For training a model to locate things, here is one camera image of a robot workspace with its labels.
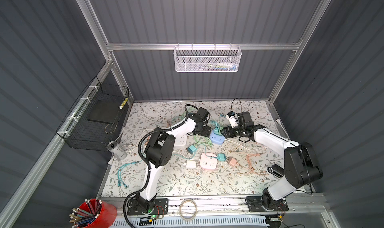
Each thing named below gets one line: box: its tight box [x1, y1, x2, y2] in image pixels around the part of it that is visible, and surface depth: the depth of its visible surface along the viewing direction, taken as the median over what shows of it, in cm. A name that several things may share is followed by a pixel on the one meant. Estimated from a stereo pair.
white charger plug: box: [186, 160, 197, 168], surface depth 87 cm
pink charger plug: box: [228, 156, 237, 166], surface depth 88 cm
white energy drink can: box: [107, 141, 127, 160], surface depth 82 cm
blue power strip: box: [209, 131, 226, 145], surface depth 98 cm
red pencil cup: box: [79, 198, 118, 228], surface depth 64 cm
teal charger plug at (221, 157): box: [217, 153, 226, 162], surface depth 90 cm
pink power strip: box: [200, 152, 218, 172], surface depth 88 cm
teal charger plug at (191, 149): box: [187, 144, 197, 155], surface depth 93 cm
